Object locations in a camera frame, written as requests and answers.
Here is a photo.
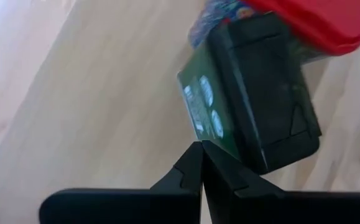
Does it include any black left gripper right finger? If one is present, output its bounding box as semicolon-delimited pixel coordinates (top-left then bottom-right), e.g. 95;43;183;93
201;139;360;224

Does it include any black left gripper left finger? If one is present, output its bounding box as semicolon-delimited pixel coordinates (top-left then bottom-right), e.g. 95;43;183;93
39;141;205;224

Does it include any red smoked paprika tin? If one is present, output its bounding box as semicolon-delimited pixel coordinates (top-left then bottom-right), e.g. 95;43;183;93
188;0;360;63

